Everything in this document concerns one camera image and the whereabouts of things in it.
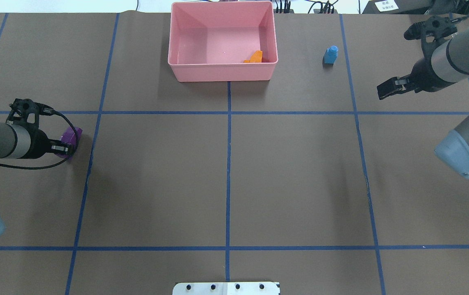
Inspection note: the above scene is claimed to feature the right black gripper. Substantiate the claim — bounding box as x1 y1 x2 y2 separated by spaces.
377 58 444 100

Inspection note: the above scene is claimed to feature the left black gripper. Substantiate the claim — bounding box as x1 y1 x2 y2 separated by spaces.
32 129 75 159

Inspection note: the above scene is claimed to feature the purple block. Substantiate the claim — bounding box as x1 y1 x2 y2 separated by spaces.
56 127 83 159

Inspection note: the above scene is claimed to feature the small blue block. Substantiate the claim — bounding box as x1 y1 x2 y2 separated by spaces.
323 45 339 65

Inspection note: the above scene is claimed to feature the orange block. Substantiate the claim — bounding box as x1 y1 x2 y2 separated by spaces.
243 50 263 63

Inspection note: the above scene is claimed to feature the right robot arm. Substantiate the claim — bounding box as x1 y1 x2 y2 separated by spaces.
376 15 469 179

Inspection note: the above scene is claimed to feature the pink plastic box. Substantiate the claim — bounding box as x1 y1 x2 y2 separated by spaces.
167 1 279 82

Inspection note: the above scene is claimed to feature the white mounting plate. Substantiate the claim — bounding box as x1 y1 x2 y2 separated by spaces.
172 281 281 295

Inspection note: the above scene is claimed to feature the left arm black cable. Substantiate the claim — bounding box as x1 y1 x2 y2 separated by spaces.
0 111 79 170

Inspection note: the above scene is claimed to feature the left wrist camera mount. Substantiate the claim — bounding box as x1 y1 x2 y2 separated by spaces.
6 98 57 131

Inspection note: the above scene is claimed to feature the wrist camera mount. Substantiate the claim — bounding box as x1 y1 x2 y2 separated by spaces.
403 16 458 59
6 98 57 131

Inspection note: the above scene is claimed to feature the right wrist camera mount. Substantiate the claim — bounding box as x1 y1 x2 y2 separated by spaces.
403 16 458 59

